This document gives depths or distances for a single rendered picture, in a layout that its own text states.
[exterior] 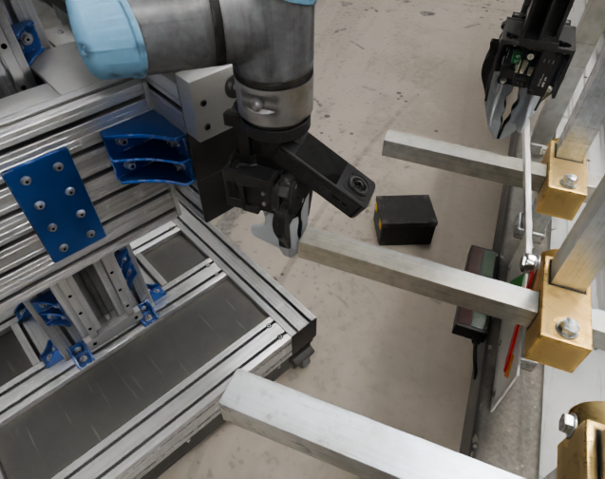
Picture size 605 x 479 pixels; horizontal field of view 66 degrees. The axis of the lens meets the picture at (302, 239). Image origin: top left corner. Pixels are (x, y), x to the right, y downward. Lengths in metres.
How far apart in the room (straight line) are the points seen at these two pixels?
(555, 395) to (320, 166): 0.51
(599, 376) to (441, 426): 0.65
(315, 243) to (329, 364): 0.91
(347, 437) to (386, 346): 1.17
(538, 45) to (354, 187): 0.23
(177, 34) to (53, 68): 0.45
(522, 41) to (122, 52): 0.38
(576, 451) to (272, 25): 0.38
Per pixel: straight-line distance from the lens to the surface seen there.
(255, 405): 0.35
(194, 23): 0.39
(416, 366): 1.49
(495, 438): 0.66
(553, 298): 0.57
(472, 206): 2.00
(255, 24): 0.40
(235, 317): 1.29
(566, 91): 1.02
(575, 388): 0.84
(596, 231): 0.53
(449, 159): 0.74
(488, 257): 0.82
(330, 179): 0.48
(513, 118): 0.66
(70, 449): 1.24
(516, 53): 0.57
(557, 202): 0.73
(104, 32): 0.40
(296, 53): 0.42
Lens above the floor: 1.28
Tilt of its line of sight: 47 degrees down
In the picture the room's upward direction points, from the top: straight up
